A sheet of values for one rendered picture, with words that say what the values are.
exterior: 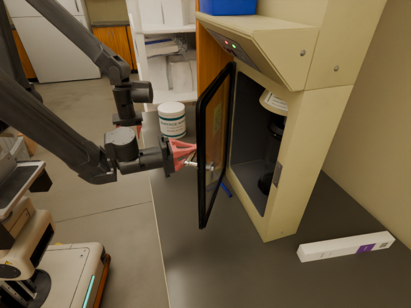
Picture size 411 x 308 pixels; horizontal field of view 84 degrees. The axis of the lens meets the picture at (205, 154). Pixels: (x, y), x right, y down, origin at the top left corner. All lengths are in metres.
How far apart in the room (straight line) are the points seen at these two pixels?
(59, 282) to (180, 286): 1.02
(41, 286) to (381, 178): 1.65
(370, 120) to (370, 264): 0.44
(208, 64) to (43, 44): 4.87
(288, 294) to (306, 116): 0.44
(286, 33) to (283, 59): 0.04
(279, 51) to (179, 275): 0.58
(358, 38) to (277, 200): 0.38
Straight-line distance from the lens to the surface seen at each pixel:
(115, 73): 0.79
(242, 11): 0.58
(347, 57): 0.49
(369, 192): 0.99
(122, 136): 0.54
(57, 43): 5.42
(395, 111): 0.88
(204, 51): 0.74
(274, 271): 0.72
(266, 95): 0.61
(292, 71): 0.42
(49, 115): 0.51
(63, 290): 1.57
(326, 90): 0.49
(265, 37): 0.38
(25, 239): 1.13
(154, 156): 0.58
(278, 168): 0.56
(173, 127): 1.12
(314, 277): 0.74
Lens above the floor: 1.56
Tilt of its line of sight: 36 degrees down
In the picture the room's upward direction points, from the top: straight up
